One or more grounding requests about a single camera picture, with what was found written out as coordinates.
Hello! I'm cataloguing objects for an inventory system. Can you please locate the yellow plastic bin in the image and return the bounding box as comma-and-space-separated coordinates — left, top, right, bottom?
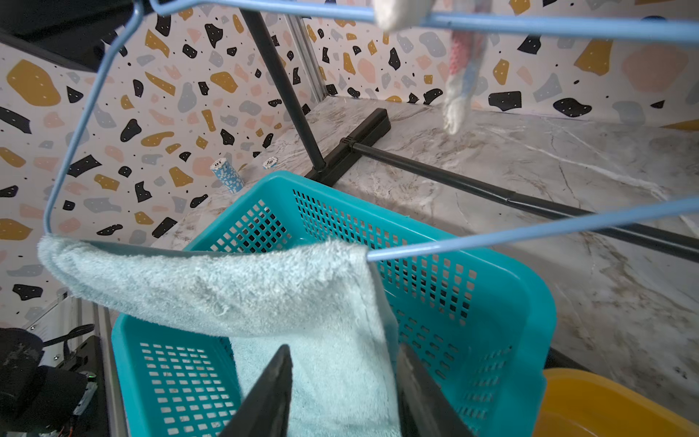
533, 368, 698, 436

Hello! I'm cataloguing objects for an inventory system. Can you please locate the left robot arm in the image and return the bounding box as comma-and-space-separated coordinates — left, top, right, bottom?
1, 324, 96, 436

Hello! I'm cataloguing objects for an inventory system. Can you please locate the light blue towel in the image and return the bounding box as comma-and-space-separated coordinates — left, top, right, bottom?
38, 234, 400, 436

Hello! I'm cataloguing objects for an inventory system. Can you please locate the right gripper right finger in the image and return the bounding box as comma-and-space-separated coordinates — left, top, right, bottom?
397, 343, 473, 437

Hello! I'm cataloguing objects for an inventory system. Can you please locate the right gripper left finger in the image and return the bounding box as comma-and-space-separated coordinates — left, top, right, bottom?
220, 344, 292, 437

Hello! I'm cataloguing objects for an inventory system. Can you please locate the light blue wire hanger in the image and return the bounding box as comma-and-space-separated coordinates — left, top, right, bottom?
42, 0, 699, 263

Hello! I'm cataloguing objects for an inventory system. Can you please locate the single blue poker chip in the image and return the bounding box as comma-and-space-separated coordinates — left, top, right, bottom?
263, 157, 279, 169

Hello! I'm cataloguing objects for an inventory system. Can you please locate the teal plastic basket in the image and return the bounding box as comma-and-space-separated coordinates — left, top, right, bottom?
112, 171, 556, 436

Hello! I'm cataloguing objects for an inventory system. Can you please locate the black clothes rack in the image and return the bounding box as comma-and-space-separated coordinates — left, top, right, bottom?
239, 7, 699, 263

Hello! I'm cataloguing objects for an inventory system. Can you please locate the blue poker chip stack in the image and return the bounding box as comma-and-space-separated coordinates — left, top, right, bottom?
210, 158, 245, 193

